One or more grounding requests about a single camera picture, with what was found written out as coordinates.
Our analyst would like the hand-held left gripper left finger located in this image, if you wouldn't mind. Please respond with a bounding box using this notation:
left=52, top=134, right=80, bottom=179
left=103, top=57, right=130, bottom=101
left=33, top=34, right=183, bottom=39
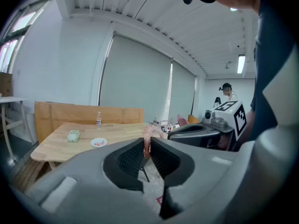
left=103, top=138, right=145, bottom=192

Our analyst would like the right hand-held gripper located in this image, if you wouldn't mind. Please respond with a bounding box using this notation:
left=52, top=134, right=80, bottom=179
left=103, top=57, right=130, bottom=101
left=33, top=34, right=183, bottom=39
left=167, top=100, right=248, bottom=152

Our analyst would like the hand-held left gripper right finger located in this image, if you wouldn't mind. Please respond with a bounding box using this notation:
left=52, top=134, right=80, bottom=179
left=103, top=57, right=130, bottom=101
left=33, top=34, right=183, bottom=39
left=150, top=136, right=196, bottom=220

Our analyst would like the pink translucent shrimp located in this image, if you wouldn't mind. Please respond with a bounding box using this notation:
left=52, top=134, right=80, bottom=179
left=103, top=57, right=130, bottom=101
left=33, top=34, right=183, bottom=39
left=142, top=125, right=164, bottom=158

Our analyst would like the white round plate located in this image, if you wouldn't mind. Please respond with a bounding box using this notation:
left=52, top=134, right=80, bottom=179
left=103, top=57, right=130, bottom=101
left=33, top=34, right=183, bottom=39
left=90, top=138, right=108, bottom=148

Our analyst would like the black chair leg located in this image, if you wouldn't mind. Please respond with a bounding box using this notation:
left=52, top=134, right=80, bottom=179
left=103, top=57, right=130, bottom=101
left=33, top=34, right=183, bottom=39
left=139, top=166, right=150, bottom=183

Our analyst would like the pink bag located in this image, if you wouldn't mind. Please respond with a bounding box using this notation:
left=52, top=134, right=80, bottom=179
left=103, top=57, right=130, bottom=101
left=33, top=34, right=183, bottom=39
left=177, top=114, right=189, bottom=126

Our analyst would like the narrow grey roller blind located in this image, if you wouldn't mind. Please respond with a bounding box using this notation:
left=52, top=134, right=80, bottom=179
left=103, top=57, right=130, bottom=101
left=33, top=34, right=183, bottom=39
left=168, top=61, right=196, bottom=122

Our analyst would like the green tissue packet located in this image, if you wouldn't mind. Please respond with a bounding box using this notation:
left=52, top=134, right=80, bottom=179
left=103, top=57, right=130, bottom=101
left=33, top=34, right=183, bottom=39
left=67, top=129, right=81, bottom=142

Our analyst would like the long ceiling light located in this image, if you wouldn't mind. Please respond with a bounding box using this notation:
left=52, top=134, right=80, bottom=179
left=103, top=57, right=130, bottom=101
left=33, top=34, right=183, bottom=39
left=237, top=54, right=246, bottom=75

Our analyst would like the wide grey roller blind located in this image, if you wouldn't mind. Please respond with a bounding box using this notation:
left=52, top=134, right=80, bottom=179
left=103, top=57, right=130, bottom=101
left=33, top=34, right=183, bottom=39
left=99, top=33, right=173, bottom=123

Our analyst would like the brown cardboard sheet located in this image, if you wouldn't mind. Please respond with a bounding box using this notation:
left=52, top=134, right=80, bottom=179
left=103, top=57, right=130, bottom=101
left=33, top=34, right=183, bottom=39
left=34, top=101, right=145, bottom=145

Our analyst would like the wooden pallet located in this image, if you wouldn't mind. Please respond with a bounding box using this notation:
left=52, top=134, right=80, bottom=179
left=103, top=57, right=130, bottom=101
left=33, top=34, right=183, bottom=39
left=13, top=157, right=53, bottom=192

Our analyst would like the white side table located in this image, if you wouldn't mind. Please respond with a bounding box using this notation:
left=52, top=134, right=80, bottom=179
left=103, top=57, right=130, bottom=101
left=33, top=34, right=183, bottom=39
left=0, top=97, right=36, bottom=164

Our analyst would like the brown cardboard box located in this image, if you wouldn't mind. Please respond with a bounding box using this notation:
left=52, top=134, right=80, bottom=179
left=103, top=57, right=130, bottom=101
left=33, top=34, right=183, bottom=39
left=0, top=71, right=13, bottom=98

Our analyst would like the window with dark frame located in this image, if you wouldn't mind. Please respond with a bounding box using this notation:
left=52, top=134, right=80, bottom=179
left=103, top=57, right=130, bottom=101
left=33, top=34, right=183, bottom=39
left=0, top=0, right=56, bottom=74

